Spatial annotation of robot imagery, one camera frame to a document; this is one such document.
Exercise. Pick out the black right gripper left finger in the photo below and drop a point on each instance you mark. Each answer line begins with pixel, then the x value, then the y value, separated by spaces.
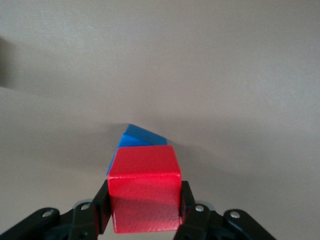
pixel 82 220

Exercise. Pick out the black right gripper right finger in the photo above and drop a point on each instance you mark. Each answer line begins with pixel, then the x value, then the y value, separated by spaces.
pixel 200 220

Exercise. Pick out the blue wooden block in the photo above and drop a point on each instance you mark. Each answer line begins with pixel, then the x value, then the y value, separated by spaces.
pixel 140 136

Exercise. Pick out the red wooden block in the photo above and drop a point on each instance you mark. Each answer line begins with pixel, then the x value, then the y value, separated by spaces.
pixel 145 190

